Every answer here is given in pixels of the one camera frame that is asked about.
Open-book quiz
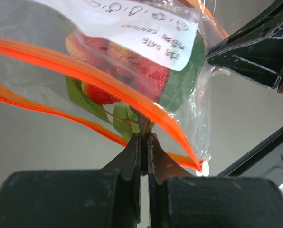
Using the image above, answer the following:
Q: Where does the clear orange-zip bag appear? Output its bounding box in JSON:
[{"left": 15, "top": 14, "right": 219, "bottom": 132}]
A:
[{"left": 0, "top": 0, "right": 227, "bottom": 176}]

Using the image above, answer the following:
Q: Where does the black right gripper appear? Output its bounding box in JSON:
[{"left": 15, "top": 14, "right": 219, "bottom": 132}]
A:
[{"left": 206, "top": 17, "right": 283, "bottom": 94}]

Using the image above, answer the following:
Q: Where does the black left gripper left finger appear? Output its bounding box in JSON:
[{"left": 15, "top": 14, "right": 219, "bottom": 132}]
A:
[{"left": 0, "top": 133, "right": 142, "bottom": 228}]

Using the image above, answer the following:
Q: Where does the fake red berry bunch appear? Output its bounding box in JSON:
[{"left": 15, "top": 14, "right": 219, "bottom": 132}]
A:
[{"left": 65, "top": 32, "right": 205, "bottom": 142}]

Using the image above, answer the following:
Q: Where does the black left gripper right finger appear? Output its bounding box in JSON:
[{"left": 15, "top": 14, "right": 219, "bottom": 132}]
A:
[{"left": 147, "top": 133, "right": 283, "bottom": 228}]

